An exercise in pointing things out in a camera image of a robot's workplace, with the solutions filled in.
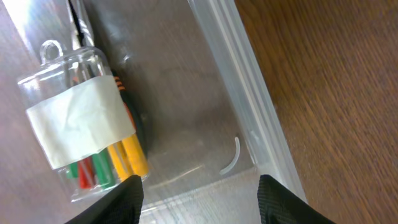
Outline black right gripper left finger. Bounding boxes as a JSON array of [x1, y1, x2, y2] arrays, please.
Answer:
[[67, 175, 144, 224]]

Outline orange black needle-nose pliers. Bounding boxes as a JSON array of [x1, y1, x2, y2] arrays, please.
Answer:
[[65, 0, 148, 157]]

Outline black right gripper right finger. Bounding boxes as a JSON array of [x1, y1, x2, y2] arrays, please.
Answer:
[[257, 174, 333, 224]]

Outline clear plastic container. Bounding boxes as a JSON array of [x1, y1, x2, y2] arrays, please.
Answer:
[[1, 1, 305, 223]]

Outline clear case coloured screwdrivers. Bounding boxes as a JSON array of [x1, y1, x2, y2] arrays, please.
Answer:
[[18, 40, 149, 202]]

